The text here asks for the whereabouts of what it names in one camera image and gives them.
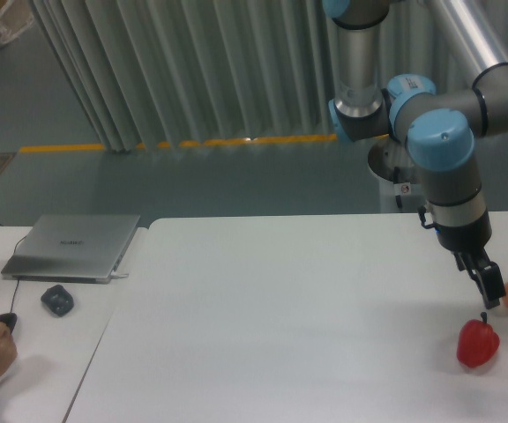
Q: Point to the small black controller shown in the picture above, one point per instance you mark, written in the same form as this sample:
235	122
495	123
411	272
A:
58	300

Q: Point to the black computer mouse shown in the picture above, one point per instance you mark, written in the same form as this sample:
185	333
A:
9	320

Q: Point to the silver closed laptop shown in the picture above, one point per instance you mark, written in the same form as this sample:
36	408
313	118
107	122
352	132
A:
73	248

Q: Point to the white usb plug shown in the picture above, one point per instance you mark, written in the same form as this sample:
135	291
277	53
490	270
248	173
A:
117	275

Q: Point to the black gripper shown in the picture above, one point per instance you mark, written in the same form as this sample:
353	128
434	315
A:
467	244

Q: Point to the grey pleated curtain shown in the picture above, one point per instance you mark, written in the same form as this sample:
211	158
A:
176	71

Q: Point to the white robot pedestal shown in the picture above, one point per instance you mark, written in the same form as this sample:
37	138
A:
398	184

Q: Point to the red bell pepper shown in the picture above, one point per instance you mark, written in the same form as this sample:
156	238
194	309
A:
478	342

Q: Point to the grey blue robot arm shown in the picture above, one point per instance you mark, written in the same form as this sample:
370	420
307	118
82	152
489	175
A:
436	131

